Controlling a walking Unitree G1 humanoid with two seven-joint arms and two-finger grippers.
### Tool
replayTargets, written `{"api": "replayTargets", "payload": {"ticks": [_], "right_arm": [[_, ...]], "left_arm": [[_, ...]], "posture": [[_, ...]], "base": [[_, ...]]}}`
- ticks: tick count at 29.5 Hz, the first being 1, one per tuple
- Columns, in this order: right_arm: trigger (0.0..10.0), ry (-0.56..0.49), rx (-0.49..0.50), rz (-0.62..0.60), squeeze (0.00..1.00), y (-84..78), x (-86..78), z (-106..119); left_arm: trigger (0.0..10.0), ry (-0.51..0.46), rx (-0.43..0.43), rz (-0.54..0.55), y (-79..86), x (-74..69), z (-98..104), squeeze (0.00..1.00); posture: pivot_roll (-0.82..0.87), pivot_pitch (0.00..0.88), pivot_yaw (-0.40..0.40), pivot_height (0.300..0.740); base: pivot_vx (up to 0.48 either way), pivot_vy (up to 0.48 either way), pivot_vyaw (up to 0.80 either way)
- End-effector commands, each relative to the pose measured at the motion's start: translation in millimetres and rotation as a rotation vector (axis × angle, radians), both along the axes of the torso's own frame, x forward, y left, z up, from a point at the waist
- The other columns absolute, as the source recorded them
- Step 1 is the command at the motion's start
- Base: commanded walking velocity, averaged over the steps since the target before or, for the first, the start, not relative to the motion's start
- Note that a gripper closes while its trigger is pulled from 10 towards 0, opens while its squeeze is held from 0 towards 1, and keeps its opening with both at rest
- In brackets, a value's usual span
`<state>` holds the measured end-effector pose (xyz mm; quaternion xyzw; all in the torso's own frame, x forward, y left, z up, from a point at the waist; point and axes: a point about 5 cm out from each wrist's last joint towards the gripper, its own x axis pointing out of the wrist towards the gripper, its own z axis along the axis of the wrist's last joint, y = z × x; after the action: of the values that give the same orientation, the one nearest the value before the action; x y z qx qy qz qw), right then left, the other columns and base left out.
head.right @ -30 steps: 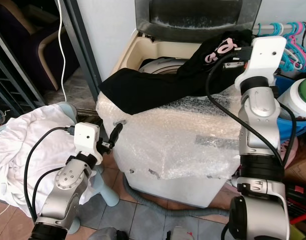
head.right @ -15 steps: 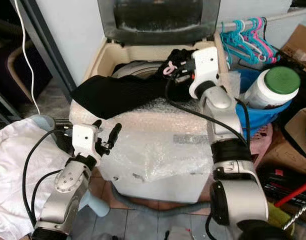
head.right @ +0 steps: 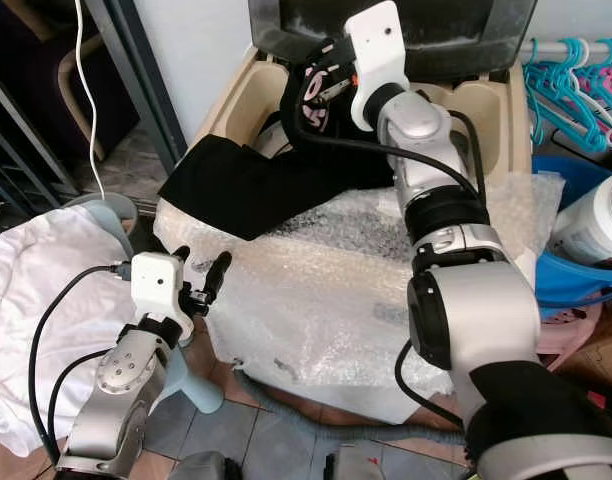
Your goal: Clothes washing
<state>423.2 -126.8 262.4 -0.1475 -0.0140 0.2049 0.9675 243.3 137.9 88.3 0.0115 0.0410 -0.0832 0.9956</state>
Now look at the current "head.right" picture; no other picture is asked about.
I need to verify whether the grey robot right foot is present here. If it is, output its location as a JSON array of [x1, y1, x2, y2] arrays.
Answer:
[[331, 445, 387, 480]]

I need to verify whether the white garment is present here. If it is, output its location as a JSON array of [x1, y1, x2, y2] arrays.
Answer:
[[0, 215, 147, 459]]

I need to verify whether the dark grey washer lid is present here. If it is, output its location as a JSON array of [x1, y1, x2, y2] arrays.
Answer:
[[248, 0, 539, 81]]

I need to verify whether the blue plastic basin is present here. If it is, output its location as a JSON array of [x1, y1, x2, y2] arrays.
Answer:
[[531, 155, 612, 311]]

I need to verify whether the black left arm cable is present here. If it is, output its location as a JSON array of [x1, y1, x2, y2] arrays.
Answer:
[[46, 347, 117, 466], [29, 265, 137, 469]]

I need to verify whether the pink plastic item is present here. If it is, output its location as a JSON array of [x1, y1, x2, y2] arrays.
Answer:
[[536, 303, 602, 356]]

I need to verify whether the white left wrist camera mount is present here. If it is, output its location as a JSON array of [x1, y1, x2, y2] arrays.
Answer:
[[131, 252, 185, 326]]

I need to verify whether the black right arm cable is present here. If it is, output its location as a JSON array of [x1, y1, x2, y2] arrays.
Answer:
[[289, 60, 492, 206], [393, 338, 475, 433]]

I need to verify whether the grey robot left foot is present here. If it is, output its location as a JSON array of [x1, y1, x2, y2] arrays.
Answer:
[[171, 450, 227, 480]]

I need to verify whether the grey metal door frame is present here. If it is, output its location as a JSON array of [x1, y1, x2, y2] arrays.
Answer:
[[81, 0, 189, 173]]

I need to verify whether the grey robot foot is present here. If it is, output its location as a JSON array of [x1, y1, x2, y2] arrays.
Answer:
[[171, 450, 227, 480], [331, 445, 387, 480]]

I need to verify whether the thin white cable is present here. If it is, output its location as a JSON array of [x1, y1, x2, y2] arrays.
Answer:
[[74, 0, 107, 201]]

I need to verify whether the white foam sheet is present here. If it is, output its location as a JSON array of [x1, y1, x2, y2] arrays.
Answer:
[[216, 360, 457, 429]]

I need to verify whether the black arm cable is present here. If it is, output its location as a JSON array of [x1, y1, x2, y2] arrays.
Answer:
[[289, 60, 492, 206], [46, 347, 117, 466], [29, 265, 137, 469], [393, 338, 475, 433]]

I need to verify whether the clear bubble wrap sheet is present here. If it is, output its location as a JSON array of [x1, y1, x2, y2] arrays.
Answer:
[[154, 170, 567, 396]]

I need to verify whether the black garment with pink print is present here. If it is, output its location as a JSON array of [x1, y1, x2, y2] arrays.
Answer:
[[158, 40, 389, 243]]

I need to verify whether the curved wooden chair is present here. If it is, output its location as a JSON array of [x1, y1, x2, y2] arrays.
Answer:
[[51, 30, 99, 151]]

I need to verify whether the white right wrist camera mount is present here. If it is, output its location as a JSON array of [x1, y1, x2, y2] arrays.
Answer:
[[346, 0, 412, 133]]

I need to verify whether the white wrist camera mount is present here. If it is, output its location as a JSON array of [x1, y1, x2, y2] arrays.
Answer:
[[346, 0, 412, 133], [131, 252, 185, 326]]

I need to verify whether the teal plastic clothes hanger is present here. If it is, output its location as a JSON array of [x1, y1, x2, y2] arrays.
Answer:
[[524, 38, 612, 153]]

